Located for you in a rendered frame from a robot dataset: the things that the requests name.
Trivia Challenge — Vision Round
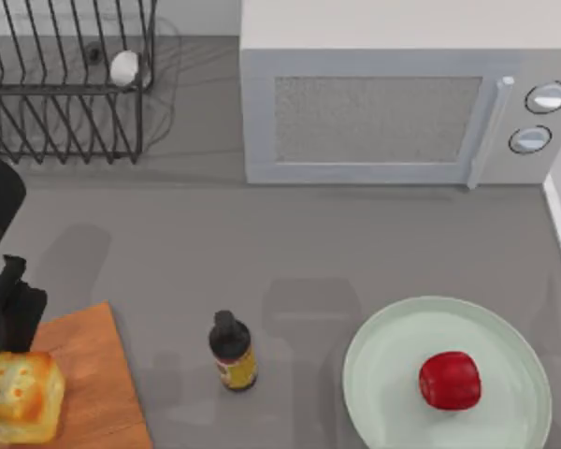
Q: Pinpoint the microwave door with window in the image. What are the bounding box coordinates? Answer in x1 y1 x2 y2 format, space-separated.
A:
241 49 520 186

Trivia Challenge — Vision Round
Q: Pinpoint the pale green plate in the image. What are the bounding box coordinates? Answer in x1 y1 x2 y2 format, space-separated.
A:
341 295 554 449

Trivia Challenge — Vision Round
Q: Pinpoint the dark bottle with yellow label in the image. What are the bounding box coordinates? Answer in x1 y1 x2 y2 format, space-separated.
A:
209 310 259 393

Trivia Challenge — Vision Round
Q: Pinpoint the grey microwave door handle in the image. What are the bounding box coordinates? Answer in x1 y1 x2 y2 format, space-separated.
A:
465 76 516 191

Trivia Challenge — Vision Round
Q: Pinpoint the dark wire dish rack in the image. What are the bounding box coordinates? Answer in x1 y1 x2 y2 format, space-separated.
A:
0 0 159 166

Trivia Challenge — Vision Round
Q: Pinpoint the red apple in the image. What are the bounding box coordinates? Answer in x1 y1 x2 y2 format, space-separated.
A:
418 351 483 413

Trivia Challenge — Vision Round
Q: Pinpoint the wooden cutting board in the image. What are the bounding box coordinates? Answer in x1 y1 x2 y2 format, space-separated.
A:
27 300 154 449

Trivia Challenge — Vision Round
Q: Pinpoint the toasted bread loaf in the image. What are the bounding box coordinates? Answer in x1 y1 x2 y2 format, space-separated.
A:
0 350 66 444

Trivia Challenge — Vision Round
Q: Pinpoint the round microwave knob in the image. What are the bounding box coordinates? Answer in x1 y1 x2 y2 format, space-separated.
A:
524 80 561 114
508 124 554 154

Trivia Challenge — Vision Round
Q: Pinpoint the pale grey microwave oven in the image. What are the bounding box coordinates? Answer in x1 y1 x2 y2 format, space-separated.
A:
239 0 561 191

